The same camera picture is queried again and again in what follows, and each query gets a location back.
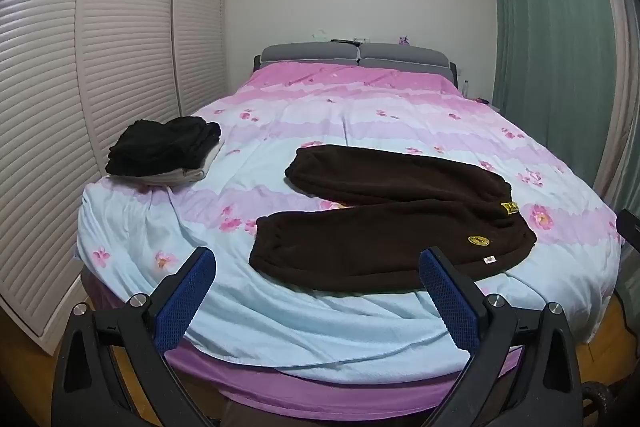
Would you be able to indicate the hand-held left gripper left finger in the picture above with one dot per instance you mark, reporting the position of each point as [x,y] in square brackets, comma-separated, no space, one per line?
[189,299]

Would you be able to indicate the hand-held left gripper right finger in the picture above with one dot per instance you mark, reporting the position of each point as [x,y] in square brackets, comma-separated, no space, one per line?
[447,299]

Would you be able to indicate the dark brown fleece pants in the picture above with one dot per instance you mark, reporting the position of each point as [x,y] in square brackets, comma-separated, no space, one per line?
[390,232]

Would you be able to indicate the beige folded clothes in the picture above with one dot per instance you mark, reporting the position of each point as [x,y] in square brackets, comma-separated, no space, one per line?
[196,174]

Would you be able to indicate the purple bed sheet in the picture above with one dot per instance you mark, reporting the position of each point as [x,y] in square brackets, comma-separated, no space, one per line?
[325,394]

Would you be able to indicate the black folded clothes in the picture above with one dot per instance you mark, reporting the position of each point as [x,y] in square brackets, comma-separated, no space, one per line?
[150,147]

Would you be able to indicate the dark round object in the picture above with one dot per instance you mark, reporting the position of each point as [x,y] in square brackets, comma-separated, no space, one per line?
[610,402]

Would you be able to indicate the pink floral blanket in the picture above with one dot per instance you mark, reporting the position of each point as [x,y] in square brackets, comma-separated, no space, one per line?
[300,122]

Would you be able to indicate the clear bottle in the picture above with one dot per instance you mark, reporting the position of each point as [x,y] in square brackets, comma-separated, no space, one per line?
[466,88]

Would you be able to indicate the white louvered wardrobe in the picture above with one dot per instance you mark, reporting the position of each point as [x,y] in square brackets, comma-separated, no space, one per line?
[50,107]

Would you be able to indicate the grey headboard cushion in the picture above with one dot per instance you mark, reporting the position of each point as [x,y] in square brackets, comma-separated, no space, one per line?
[402,56]
[310,53]

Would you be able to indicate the small purple toy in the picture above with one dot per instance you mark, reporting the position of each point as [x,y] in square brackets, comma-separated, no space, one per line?
[404,41]

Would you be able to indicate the flat black object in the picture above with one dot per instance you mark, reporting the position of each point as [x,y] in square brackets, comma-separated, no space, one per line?
[344,41]

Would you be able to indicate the green curtain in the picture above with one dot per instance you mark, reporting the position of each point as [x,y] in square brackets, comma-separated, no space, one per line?
[540,32]

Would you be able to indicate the beige curtain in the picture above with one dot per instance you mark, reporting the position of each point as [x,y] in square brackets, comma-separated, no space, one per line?
[625,67]

